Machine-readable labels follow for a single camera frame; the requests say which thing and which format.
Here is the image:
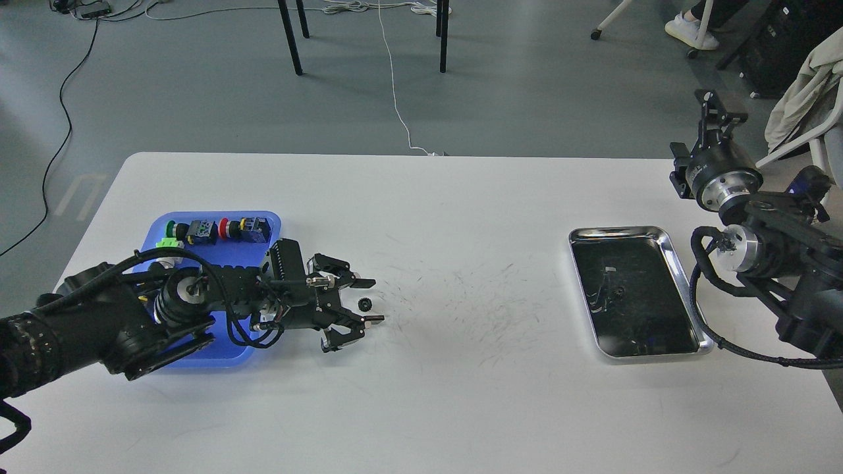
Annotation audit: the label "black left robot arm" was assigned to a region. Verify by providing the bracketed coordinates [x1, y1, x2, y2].
[2, 239, 383, 451]

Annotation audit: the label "black cable on floor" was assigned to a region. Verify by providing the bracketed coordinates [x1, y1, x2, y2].
[0, 0, 159, 257]

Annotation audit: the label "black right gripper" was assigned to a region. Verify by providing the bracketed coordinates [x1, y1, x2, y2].
[669, 90, 763, 212]

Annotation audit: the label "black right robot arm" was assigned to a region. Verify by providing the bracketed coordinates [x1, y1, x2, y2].
[669, 89, 842, 370]

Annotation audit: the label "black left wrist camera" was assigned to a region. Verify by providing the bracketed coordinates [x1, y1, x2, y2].
[261, 239, 306, 282]

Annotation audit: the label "white cable on floor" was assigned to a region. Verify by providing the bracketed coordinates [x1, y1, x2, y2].
[321, 0, 452, 157]

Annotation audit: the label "white chair with beige jacket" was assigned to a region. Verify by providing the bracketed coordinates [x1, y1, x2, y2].
[755, 28, 842, 167]

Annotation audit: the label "white green push button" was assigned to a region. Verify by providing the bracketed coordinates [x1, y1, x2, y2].
[153, 238, 184, 269]

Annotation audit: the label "shiny metal tray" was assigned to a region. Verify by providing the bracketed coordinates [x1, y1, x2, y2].
[567, 226, 713, 364]

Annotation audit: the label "red push button switch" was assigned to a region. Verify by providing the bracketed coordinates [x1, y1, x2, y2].
[217, 217, 272, 244]

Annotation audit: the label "person's white sneaker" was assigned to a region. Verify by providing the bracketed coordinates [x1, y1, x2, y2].
[665, 13, 719, 51]

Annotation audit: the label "black table legs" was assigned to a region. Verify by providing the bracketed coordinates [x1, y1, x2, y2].
[277, 0, 450, 76]

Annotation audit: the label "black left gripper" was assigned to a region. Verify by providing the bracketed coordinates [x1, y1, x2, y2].
[261, 254, 385, 353]

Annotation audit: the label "white rolling chair base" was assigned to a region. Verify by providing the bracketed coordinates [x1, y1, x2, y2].
[591, 0, 715, 59]

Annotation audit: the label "green push button switch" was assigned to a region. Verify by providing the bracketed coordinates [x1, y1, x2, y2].
[165, 219, 219, 246]

